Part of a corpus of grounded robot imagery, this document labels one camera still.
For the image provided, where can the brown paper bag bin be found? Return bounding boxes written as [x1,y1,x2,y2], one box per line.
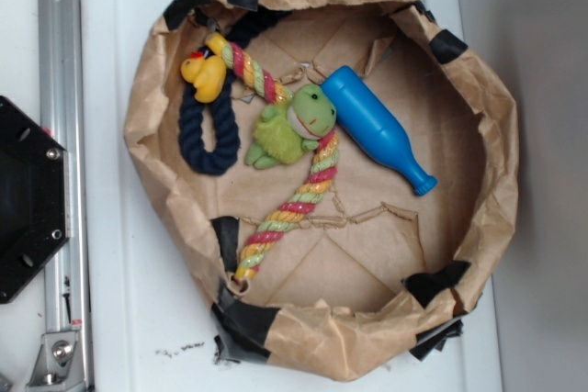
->
[124,0,519,381]

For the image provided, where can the blue plastic bottle toy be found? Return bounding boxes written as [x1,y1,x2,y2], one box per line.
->
[322,66,437,196]

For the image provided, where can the metal corner bracket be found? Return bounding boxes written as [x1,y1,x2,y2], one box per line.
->
[26,330,87,391]

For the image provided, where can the navy blue rope toy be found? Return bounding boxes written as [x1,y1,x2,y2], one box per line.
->
[178,9,290,176]

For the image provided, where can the aluminium extrusion rail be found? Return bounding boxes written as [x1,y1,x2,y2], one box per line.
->
[39,0,94,391]

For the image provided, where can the green plush frog toy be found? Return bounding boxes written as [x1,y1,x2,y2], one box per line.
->
[245,84,336,170]

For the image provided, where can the yellow rubber duck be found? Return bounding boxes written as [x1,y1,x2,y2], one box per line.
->
[180,50,227,104]

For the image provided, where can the multicolour braided rope toy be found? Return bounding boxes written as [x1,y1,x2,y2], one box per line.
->
[207,33,339,293]

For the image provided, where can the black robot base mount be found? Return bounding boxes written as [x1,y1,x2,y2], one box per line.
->
[0,96,68,305]

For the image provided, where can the white plastic tray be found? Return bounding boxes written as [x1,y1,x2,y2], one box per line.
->
[82,0,502,391]

